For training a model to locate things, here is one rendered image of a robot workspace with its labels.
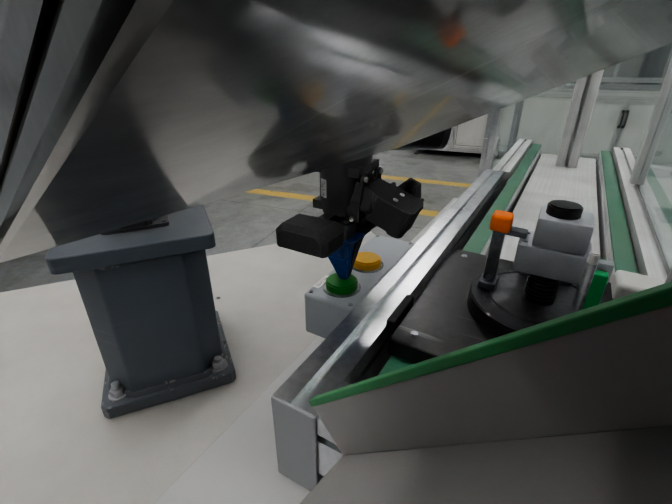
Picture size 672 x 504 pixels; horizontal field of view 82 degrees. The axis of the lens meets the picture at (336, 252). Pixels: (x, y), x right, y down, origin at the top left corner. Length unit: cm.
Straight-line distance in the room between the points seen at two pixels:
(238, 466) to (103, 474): 13
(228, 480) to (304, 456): 9
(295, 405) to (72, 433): 27
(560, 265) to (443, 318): 12
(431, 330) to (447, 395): 23
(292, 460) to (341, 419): 15
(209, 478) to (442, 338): 26
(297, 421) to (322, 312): 17
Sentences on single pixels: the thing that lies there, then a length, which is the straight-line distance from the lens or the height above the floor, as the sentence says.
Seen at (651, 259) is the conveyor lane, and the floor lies 96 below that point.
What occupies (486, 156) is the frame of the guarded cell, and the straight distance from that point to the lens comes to 121.
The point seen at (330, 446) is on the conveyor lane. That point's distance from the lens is 36.
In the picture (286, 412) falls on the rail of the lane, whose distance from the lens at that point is 36.
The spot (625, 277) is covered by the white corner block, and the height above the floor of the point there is 99.
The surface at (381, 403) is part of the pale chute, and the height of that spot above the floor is 105.
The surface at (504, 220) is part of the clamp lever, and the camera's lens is 43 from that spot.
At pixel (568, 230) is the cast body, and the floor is 108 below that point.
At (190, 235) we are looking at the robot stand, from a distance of 41.
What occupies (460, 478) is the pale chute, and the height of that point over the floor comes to 107.
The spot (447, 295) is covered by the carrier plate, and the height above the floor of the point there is 97.
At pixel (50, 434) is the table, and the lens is 55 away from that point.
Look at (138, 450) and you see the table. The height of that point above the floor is 86.
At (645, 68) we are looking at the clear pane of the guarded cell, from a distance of 169.
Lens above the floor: 122
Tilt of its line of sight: 26 degrees down
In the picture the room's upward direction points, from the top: straight up
